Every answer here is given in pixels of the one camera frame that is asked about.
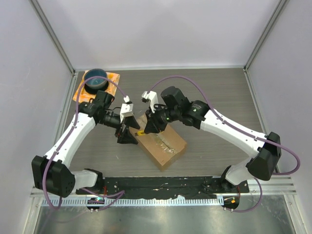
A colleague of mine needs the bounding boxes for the black round coaster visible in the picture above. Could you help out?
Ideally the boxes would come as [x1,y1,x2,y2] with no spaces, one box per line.
[84,81,109,95]

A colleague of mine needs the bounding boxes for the aluminium frame rail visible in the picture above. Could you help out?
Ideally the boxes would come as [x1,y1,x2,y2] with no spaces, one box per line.
[30,176,298,195]

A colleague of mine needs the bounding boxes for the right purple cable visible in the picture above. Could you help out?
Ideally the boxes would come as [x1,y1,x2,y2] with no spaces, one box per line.
[148,75,301,212]

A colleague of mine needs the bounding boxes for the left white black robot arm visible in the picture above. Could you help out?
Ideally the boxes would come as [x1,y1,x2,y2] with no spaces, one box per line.
[31,91,140,198]

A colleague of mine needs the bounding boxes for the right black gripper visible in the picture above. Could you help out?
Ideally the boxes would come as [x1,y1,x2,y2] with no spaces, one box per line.
[145,103,180,134]

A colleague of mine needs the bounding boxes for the brown cardboard express box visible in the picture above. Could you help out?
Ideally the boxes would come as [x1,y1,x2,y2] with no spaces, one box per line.
[130,125,187,171]

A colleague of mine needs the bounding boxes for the orange checkered cloth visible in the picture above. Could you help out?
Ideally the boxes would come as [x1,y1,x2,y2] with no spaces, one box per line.
[73,70,120,103]

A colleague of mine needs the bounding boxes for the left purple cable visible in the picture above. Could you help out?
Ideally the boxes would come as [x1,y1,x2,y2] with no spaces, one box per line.
[42,77,130,211]

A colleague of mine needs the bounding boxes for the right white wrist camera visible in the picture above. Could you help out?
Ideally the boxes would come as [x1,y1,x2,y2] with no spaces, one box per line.
[141,91,159,113]

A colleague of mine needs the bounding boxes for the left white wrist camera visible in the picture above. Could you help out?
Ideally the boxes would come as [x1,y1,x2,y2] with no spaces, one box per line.
[119,96,134,124]

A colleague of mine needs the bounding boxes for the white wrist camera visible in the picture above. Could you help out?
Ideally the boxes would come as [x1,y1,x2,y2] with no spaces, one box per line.
[141,91,159,113]
[119,96,134,124]

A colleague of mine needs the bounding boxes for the blue ceramic bowl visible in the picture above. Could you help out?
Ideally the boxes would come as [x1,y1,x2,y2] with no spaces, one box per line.
[84,68,108,85]

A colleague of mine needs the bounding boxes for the yellow utility knife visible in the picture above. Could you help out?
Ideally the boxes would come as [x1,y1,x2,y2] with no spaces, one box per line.
[135,131,145,136]

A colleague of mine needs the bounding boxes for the purple cable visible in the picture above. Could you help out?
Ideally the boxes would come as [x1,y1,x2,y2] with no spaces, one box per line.
[42,77,130,211]
[148,75,301,212]

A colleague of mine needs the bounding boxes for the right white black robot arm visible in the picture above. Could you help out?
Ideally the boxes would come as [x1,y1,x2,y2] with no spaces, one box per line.
[142,86,281,193]

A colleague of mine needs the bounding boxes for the white slotted cable duct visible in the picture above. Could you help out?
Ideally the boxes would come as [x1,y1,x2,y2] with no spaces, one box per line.
[41,196,224,207]

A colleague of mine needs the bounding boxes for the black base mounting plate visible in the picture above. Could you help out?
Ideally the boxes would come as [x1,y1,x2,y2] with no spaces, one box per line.
[89,176,249,200]

